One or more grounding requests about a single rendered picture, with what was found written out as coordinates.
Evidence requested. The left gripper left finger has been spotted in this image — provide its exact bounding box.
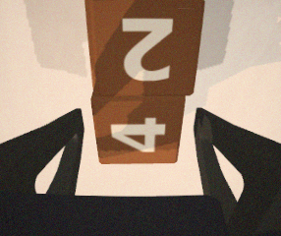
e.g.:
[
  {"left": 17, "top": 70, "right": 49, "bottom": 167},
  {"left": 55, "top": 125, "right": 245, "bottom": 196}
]
[{"left": 0, "top": 108, "right": 84, "bottom": 195}]

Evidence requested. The brown wooden number cube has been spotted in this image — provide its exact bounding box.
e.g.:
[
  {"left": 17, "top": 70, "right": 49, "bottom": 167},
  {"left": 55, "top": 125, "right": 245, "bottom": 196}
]
[
  {"left": 89, "top": 0, "right": 205, "bottom": 96},
  {"left": 90, "top": 81, "right": 186, "bottom": 164}
]

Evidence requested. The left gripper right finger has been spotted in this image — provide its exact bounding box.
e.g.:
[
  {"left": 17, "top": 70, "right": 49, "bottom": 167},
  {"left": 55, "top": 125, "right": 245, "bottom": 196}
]
[{"left": 194, "top": 107, "right": 281, "bottom": 236}]

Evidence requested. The brown wooden tray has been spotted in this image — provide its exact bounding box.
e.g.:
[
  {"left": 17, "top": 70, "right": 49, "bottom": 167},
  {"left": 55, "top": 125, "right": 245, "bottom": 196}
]
[{"left": 84, "top": 0, "right": 96, "bottom": 88}]

